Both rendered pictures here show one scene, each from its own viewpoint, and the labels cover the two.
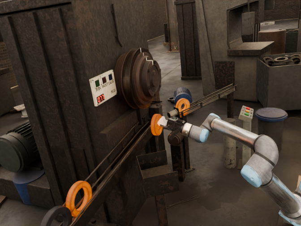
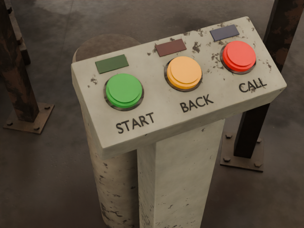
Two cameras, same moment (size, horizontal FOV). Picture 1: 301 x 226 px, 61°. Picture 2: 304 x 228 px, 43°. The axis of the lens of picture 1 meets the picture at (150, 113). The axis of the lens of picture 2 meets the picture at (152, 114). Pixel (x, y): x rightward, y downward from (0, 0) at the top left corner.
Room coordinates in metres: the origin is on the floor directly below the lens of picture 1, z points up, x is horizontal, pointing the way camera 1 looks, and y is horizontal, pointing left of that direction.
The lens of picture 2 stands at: (1.98, -1.10, 0.91)
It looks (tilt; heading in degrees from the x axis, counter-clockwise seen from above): 49 degrees down; 40
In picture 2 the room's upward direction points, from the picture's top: 1 degrees clockwise
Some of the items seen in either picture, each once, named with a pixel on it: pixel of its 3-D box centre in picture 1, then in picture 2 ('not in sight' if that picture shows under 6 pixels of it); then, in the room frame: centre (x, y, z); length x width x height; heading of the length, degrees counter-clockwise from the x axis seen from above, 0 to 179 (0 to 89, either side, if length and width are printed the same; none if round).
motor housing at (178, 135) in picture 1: (178, 154); not in sight; (2.21, -0.22, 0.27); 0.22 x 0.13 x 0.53; 154
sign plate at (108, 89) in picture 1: (104, 87); not in sight; (1.71, 0.29, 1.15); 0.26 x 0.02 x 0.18; 154
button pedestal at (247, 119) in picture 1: (247, 138); (171, 197); (2.26, -0.92, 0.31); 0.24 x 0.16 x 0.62; 154
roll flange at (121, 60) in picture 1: (131, 79); not in sight; (2.01, 0.12, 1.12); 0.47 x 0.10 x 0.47; 154
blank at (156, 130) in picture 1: (156, 124); not in sight; (1.71, -0.04, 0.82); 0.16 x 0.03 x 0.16; 153
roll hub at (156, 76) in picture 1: (152, 78); not in sight; (1.93, -0.05, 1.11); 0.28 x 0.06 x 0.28; 154
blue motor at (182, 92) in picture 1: (182, 97); not in sight; (4.17, -0.58, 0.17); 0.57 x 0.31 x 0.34; 174
